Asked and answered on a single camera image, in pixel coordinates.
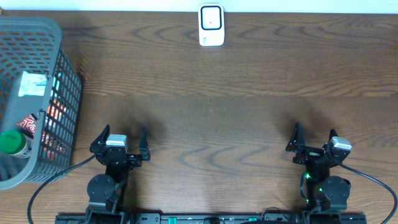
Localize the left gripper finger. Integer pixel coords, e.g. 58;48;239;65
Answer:
139;128;150;161
98;124;110;145

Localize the red chocolate bar wrapper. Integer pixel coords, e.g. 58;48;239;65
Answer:
16;99;67;156

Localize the green wet wipes packet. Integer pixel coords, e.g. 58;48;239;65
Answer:
18;71;47;97

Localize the green lid white jar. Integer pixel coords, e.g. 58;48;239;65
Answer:
1;130;33;159

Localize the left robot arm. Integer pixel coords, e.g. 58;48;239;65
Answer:
85;126;150;223

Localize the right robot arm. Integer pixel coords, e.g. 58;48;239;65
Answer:
285;123;352;223

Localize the grey plastic mesh basket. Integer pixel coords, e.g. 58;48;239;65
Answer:
1;16;83;190

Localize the right black cable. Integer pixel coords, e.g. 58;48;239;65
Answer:
329;154;398;224

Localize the black cable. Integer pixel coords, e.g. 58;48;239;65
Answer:
329;154;398;224
27;154;96;224

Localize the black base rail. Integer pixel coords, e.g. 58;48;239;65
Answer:
55;212;368;224

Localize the left black cable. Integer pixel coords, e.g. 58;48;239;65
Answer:
27;154;96;224

